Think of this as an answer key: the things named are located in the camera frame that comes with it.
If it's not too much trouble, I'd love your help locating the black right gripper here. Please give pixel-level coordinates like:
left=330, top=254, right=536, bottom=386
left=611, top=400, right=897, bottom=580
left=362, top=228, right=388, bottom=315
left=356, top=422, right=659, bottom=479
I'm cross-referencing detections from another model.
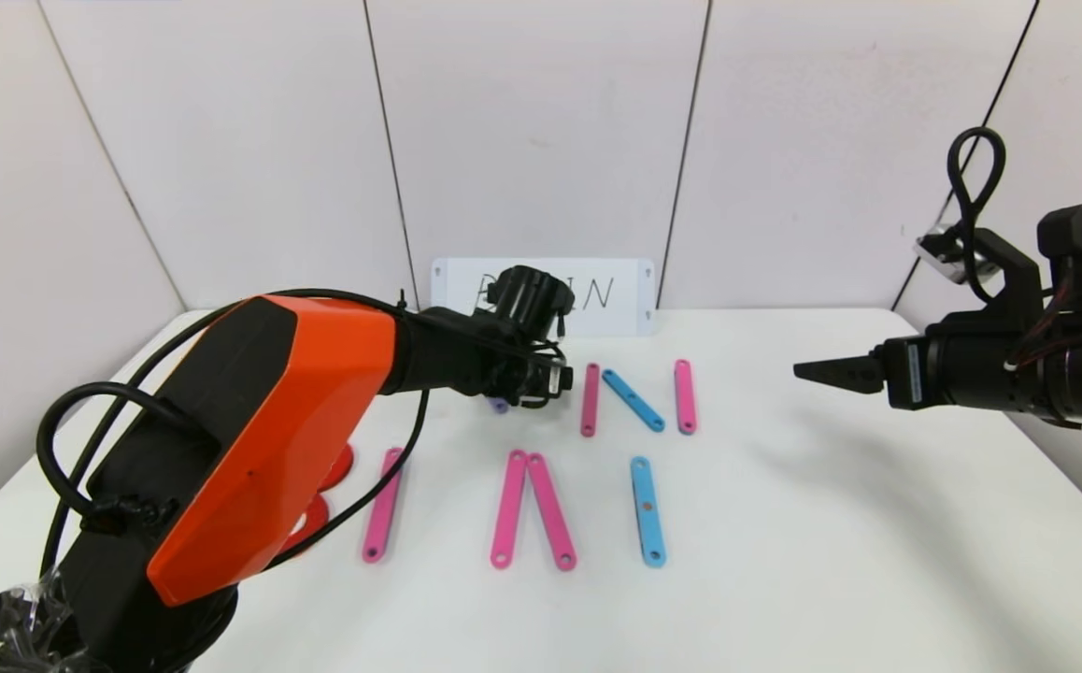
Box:
left=792, top=331, right=1044, bottom=415

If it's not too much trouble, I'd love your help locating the pink strip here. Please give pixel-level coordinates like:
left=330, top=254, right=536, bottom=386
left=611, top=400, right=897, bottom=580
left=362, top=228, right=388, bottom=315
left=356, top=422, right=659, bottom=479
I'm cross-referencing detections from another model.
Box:
left=362, top=448, right=406, bottom=564
left=491, top=450, right=529, bottom=570
left=527, top=452, right=578, bottom=572
left=674, top=359, right=697, bottom=437
left=580, top=363, right=602, bottom=438

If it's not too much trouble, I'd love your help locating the white BRAIN sign card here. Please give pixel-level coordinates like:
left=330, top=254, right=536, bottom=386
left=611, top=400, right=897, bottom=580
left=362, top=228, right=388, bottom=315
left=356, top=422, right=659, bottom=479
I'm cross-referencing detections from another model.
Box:
left=431, top=259, right=656, bottom=337

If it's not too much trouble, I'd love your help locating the blue strip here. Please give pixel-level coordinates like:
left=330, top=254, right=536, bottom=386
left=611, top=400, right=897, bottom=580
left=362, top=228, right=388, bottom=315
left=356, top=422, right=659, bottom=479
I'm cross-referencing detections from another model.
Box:
left=602, top=369, right=666, bottom=434
left=631, top=456, right=667, bottom=568

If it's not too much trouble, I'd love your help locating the large red arc piece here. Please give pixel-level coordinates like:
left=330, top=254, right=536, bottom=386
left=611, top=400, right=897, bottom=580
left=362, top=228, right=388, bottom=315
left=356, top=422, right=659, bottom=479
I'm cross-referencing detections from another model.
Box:
left=320, top=443, right=356, bottom=493
left=278, top=493, right=333, bottom=555

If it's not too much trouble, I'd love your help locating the clear plastic wrap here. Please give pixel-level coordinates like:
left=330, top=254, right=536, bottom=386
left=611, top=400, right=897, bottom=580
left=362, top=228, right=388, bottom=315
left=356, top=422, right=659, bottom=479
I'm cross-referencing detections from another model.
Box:
left=0, top=570, right=86, bottom=673

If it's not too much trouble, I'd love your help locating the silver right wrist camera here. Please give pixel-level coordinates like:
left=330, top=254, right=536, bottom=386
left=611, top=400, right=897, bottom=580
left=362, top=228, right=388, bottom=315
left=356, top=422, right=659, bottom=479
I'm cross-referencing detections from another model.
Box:
left=915, top=224, right=974, bottom=283

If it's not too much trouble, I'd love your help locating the black right camera bracket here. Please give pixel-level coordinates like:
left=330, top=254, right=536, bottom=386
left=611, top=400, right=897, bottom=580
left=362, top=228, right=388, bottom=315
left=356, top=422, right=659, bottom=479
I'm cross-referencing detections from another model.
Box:
left=966, top=229, right=1044, bottom=330

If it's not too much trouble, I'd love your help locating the black right camera cable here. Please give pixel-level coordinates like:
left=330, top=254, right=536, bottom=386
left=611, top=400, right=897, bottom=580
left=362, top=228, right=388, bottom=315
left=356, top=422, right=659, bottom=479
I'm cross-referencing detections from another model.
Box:
left=947, top=125, right=1008, bottom=306

